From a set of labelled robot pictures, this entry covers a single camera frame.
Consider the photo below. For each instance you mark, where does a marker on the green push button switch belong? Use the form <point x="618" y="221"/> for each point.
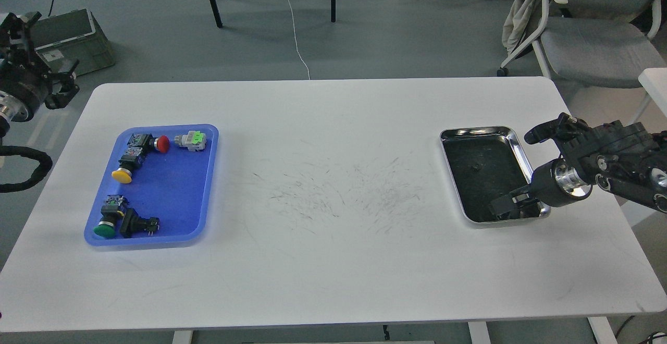
<point x="113" y="212"/>

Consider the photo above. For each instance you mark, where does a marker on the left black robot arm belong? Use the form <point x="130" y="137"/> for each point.
<point x="27" y="82"/>

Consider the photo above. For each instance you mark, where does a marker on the red push button switch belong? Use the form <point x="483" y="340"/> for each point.
<point x="148" y="142"/>

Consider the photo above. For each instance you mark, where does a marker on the grey green switch module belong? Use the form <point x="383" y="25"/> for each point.
<point x="193" y="140"/>

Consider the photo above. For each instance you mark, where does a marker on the blue plastic tray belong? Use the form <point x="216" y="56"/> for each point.
<point x="173" y="187"/>

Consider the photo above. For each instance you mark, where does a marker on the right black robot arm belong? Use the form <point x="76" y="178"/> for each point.
<point x="626" y="161"/>

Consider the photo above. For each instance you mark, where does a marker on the yellow push button switch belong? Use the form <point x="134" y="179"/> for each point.
<point x="131" y="159"/>

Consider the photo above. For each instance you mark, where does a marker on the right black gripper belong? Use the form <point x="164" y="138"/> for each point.
<point x="556" y="184"/>

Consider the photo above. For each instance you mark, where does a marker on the grey office chair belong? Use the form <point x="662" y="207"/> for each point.
<point x="606" y="43"/>

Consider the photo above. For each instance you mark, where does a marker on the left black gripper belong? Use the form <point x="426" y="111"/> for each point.
<point x="27" y="81"/>

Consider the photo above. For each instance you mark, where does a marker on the grey green storage crate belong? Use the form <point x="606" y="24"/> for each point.
<point x="74" y="35"/>

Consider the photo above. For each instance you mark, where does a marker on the silver metal tray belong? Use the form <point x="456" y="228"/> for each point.
<point x="504" y="167"/>

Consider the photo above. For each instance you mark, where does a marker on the black switch component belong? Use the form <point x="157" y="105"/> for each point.
<point x="133" y="223"/>

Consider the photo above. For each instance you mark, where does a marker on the beige jacket on chair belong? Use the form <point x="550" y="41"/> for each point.
<point x="516" y="23"/>

